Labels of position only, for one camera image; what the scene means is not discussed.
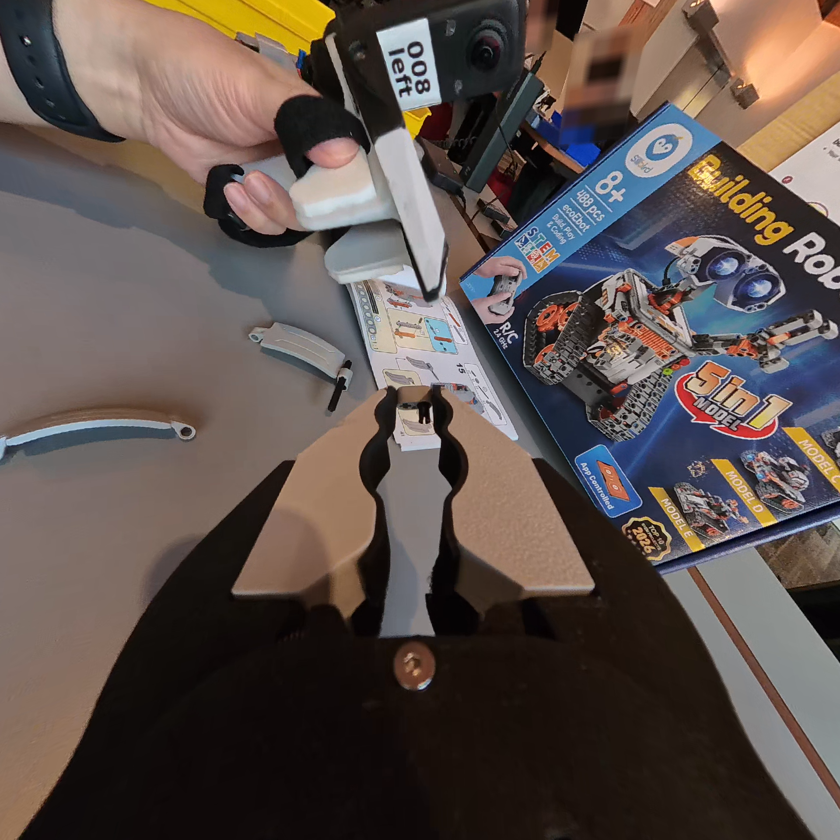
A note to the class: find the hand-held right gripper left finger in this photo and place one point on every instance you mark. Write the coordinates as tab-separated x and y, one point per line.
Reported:
308	525

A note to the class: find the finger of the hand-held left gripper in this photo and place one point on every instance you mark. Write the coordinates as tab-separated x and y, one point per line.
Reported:
413	197
367	253

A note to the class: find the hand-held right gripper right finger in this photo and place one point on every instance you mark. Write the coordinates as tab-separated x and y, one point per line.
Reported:
518	525

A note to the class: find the curved grey panel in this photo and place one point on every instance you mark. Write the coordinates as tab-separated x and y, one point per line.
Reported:
98	423
302	344

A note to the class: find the grey desk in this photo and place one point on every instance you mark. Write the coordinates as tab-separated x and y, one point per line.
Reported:
131	295

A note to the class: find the person's left hand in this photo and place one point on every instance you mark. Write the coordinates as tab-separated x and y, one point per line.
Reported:
164	98

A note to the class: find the building instruction booklet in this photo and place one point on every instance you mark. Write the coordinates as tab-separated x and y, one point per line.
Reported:
407	328

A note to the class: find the dark green case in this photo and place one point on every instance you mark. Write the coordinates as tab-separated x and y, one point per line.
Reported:
505	131

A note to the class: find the yellow storage bin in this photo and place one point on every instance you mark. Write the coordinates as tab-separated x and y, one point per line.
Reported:
262	16

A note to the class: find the blue robot kit box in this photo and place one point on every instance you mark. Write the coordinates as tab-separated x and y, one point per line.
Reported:
656	295

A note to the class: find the black wristwatch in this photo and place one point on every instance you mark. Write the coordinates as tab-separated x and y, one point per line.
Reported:
39	72

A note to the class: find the white printed instruction sheet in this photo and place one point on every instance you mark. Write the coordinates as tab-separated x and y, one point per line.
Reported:
814	177

